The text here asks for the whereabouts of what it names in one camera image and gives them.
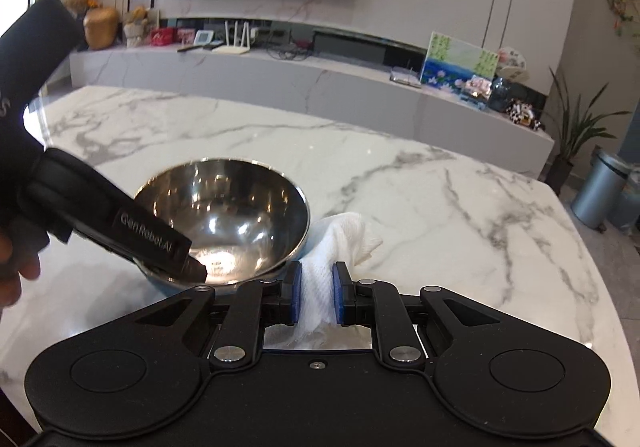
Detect steel bowl with blue outside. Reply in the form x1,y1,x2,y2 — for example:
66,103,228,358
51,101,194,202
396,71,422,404
132,158,311,291

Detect person's left hand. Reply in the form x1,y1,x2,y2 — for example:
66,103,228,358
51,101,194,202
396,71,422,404
0,232,42,311

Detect beige plush doll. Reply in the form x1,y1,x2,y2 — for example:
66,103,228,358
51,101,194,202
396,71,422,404
122,6,151,47

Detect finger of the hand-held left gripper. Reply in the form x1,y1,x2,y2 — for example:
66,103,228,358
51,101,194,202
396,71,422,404
134,254,209,286

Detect black and white plush toy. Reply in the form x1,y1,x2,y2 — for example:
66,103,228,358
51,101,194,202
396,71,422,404
505,100,546,131

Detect lotus pond painting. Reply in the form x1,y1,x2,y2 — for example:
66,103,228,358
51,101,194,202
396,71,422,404
420,31,499,98

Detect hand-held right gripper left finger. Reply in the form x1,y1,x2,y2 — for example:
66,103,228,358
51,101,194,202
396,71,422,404
134,261,304,369

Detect tangle of black cables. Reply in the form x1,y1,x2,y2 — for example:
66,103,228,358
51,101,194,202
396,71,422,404
265,30,314,61

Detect white router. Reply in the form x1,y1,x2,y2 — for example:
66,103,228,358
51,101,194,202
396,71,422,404
215,20,251,56

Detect grey metal trash bin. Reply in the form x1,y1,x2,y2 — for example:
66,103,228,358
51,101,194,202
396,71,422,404
570,150,634,231

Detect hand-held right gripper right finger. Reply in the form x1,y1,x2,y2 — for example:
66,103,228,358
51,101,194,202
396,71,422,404
332,260,501,369

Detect white paper towel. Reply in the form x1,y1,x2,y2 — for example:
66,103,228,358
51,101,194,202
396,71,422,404
292,212,385,353

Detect gold vase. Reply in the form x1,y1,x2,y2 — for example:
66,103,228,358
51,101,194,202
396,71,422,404
82,6,121,51

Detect potted green plant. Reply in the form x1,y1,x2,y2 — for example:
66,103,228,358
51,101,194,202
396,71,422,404
542,67,632,196

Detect dark glass jar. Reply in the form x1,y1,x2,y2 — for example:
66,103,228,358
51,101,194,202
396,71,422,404
487,77,519,113

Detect painted round fan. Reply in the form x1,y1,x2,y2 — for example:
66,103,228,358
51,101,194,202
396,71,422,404
495,46,530,81

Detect small pink flower picture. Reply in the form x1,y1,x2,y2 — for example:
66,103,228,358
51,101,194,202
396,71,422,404
459,74,494,111

